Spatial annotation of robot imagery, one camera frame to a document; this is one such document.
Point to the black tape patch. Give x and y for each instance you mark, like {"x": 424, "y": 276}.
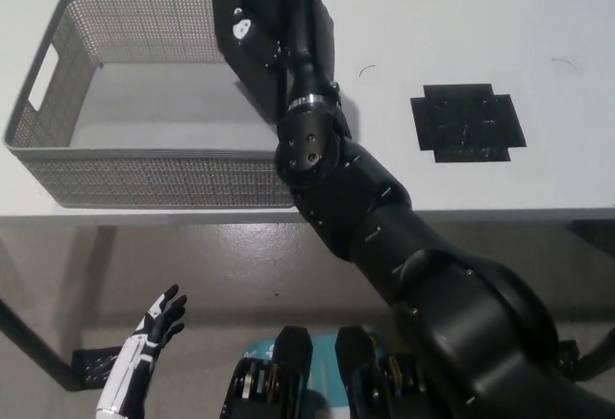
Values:
{"x": 466, "y": 121}

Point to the black perforated foot bracket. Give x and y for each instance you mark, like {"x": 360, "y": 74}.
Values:
{"x": 93, "y": 366}
{"x": 568, "y": 361}

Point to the grey table leg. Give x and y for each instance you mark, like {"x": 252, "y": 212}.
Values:
{"x": 96, "y": 289}

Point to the black table foot bar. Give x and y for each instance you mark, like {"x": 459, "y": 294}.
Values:
{"x": 38, "y": 347}
{"x": 598, "y": 354}

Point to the thin dark curved strand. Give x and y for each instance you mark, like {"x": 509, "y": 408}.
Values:
{"x": 564, "y": 61}
{"x": 367, "y": 67}

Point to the grey perforated plastic basket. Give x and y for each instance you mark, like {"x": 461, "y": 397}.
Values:
{"x": 144, "y": 183}

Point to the black teal robot torso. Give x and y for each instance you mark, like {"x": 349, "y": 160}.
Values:
{"x": 298, "y": 380}

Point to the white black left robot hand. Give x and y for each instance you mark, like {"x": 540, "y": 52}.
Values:
{"x": 132, "y": 366}

